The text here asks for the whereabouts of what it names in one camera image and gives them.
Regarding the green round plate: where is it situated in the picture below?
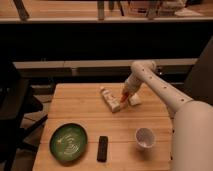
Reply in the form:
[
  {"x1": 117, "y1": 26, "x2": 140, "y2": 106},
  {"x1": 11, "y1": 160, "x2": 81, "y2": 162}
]
[{"x1": 49, "y1": 123, "x2": 88, "y2": 163}]

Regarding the dark cabinet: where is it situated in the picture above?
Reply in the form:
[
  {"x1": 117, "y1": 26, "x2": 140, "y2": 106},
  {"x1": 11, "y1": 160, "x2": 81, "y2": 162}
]
[{"x1": 184, "y1": 36, "x2": 213, "y2": 106}]

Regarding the black chair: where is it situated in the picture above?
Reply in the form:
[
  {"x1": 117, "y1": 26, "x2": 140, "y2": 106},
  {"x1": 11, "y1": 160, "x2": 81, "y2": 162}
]
[{"x1": 0, "y1": 61, "x2": 47, "y2": 171}]

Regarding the white paper cup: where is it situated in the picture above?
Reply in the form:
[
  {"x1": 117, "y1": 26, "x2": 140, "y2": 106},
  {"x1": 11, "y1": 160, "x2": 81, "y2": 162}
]
[{"x1": 135, "y1": 128, "x2": 155, "y2": 151}]

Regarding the black rectangular remote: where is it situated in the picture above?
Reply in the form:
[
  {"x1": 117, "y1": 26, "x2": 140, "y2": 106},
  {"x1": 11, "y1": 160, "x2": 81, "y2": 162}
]
[{"x1": 97, "y1": 136, "x2": 108, "y2": 162}]

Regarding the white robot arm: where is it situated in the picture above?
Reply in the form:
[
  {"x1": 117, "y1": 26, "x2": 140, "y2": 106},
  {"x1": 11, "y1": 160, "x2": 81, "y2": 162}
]
[{"x1": 122, "y1": 60, "x2": 213, "y2": 171}]

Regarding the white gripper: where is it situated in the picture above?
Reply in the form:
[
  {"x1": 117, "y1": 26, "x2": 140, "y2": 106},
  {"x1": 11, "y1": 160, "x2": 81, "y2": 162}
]
[{"x1": 122, "y1": 75, "x2": 142, "y2": 95}]

